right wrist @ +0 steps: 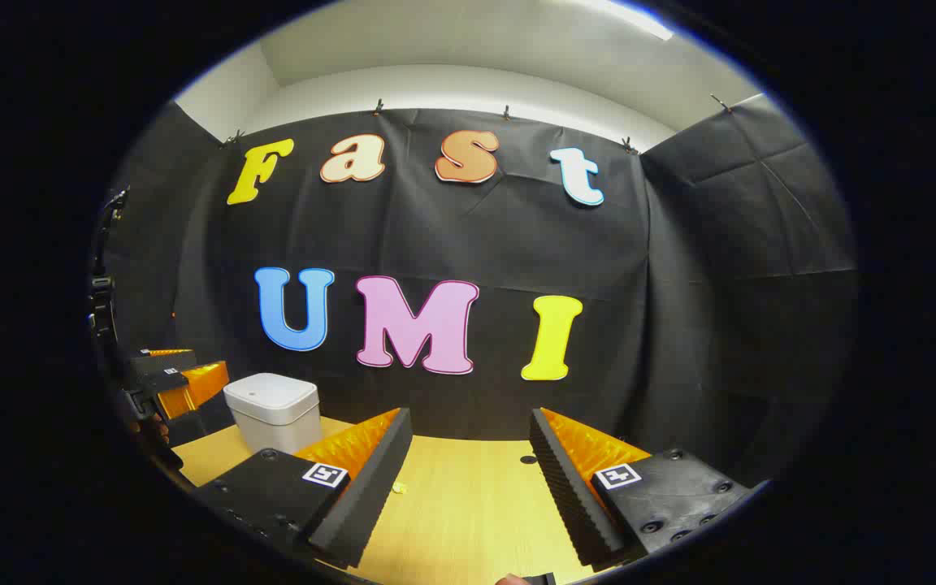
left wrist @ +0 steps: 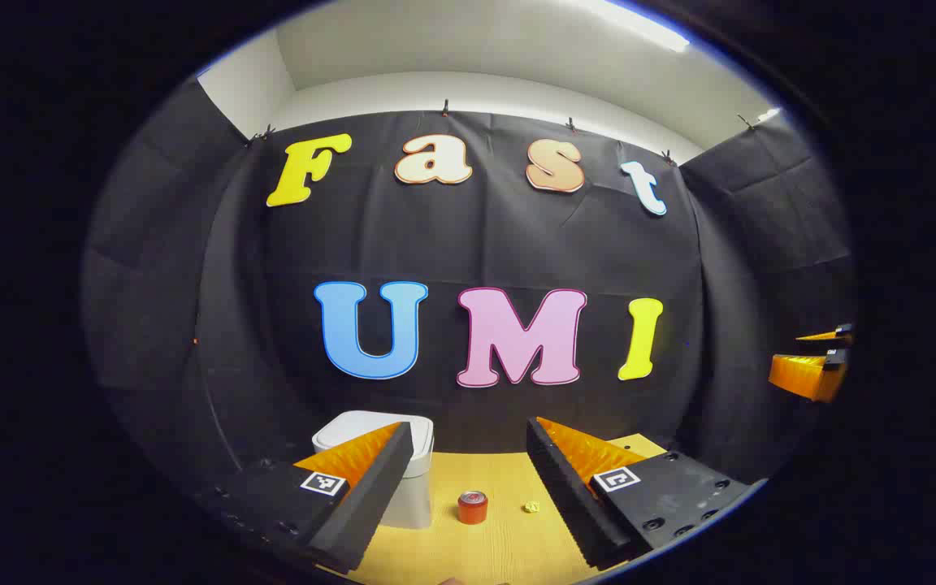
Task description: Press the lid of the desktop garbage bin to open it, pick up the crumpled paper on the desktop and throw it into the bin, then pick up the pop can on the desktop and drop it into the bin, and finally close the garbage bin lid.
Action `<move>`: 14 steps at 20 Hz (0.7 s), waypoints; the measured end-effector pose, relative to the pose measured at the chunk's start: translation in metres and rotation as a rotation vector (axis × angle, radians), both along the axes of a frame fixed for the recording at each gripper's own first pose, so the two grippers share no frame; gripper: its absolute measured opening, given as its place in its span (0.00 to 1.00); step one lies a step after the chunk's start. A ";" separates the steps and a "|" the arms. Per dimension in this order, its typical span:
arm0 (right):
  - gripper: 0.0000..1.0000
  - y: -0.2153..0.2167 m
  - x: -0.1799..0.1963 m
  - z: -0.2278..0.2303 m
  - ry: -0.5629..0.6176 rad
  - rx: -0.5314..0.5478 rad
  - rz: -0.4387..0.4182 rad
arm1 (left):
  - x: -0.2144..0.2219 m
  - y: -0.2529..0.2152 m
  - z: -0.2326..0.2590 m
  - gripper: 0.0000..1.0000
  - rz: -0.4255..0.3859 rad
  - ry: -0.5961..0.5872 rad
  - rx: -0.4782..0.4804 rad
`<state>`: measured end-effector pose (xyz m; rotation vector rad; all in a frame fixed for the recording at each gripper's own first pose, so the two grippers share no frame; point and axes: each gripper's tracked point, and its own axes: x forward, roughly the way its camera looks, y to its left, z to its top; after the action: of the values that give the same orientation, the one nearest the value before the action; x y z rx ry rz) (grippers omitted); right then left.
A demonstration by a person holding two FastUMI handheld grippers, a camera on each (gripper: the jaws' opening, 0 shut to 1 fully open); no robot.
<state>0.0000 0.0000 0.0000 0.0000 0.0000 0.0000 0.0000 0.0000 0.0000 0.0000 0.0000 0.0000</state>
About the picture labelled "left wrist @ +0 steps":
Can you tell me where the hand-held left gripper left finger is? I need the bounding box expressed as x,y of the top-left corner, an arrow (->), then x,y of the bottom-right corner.
200,421 -> 414,574

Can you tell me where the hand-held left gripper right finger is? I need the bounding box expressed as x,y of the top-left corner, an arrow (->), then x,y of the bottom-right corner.
526,416 -> 766,571

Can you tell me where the white desktop garbage bin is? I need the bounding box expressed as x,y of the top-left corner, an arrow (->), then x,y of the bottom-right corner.
312,410 -> 435,531

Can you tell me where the wooden desktop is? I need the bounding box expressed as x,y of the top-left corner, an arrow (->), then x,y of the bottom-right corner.
338,433 -> 672,585

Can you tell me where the black backdrop cloth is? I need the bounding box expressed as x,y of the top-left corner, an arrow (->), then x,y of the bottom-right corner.
82,77 -> 855,505

